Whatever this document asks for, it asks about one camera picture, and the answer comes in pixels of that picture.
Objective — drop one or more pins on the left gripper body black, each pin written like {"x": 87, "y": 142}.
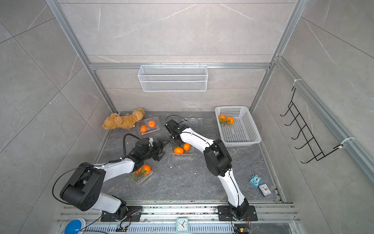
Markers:
{"x": 153, "y": 152}

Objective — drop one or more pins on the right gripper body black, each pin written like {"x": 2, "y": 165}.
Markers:
{"x": 179, "y": 143}

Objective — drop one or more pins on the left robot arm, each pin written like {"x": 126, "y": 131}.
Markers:
{"x": 83, "y": 188}

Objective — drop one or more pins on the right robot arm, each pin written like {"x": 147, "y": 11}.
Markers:
{"x": 218, "y": 162}

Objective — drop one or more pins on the orange in middle container lower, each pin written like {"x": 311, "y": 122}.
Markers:
{"x": 179, "y": 150}

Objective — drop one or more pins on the orange in far container left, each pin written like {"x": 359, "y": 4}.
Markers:
{"x": 143, "y": 129}

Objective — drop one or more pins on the orange in far container right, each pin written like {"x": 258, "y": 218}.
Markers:
{"x": 151, "y": 124}

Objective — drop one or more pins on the brown teddy bear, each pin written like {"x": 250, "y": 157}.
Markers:
{"x": 127, "y": 121}

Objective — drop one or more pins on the white plastic basket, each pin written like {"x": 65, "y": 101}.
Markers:
{"x": 242, "y": 132}

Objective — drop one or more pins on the small white clock front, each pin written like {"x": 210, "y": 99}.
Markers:
{"x": 182, "y": 225}

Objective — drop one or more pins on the small blue clock on table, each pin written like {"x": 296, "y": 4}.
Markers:
{"x": 255, "y": 181}

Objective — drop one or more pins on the blue round button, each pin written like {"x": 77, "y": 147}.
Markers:
{"x": 76, "y": 226}

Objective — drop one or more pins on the small white square clock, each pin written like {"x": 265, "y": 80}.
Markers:
{"x": 265, "y": 189}

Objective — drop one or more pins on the white wire wall basket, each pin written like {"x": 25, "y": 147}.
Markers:
{"x": 173, "y": 78}

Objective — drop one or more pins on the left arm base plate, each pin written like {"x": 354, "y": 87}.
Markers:
{"x": 132, "y": 213}

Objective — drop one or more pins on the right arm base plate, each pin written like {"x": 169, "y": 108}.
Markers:
{"x": 228, "y": 213}

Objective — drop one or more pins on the black wall hook rack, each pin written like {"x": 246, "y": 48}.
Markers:
{"x": 305, "y": 132}

